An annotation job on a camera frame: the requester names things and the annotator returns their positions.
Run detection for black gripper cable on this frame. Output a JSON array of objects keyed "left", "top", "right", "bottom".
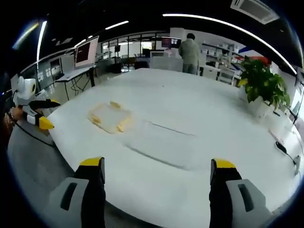
[{"left": 13, "top": 118, "right": 56, "bottom": 147}]

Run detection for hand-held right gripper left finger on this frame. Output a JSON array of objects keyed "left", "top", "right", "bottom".
[{"left": 43, "top": 156, "right": 106, "bottom": 228}]

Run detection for small red lit screen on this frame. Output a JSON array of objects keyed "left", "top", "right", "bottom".
[{"left": 161, "top": 37, "right": 181, "bottom": 49}]

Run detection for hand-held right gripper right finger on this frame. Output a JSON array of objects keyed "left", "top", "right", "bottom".
[{"left": 209, "top": 158, "right": 274, "bottom": 228}]

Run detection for white plant pot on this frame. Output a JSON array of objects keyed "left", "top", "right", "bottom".
[{"left": 238, "top": 86, "right": 274, "bottom": 117}]

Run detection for white cabinet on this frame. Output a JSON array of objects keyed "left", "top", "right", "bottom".
[{"left": 150, "top": 50, "right": 184, "bottom": 71}]

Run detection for ceiling air conditioner vent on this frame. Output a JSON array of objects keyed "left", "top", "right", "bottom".
[{"left": 229, "top": 0, "right": 280, "bottom": 25}]

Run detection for white storage shelves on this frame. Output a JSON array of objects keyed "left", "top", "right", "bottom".
[{"left": 200, "top": 42, "right": 241, "bottom": 72}]

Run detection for person's left hand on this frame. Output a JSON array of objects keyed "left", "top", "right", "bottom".
[{"left": 10, "top": 106, "right": 25, "bottom": 122}]

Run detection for black plug with white cable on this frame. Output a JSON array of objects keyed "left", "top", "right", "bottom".
[{"left": 275, "top": 141, "right": 301, "bottom": 175}]

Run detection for long curved ceiling light strip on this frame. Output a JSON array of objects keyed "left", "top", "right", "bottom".
[{"left": 162, "top": 13, "right": 298, "bottom": 76}]

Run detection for white desk with black legs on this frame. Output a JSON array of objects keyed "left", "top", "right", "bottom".
[{"left": 54, "top": 65, "right": 98, "bottom": 102}]

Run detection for short ceiling light strip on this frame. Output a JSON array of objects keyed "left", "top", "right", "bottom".
[{"left": 104, "top": 20, "right": 130, "bottom": 30}]

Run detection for large monitor on stand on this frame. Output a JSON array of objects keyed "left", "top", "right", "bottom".
[{"left": 74, "top": 35, "right": 100, "bottom": 70}]

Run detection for green leafy plant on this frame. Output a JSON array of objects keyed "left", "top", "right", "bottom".
[{"left": 237, "top": 56, "right": 292, "bottom": 111}]

